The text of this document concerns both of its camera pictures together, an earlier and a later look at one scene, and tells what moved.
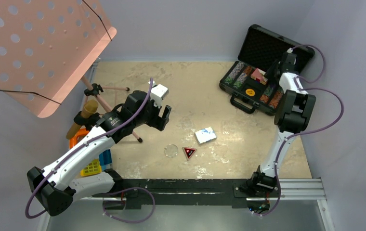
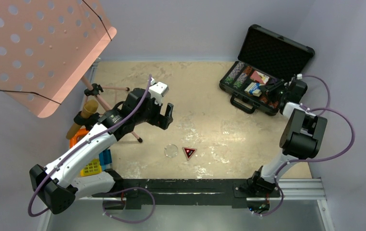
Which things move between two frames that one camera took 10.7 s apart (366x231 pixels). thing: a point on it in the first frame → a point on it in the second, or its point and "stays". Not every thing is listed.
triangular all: [189, 152] stays
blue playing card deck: [205, 135] → [254, 89]
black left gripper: [157, 121] stays
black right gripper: [270, 78] → [268, 95]
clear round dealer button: [171, 150] stays
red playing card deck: [258, 74] stays
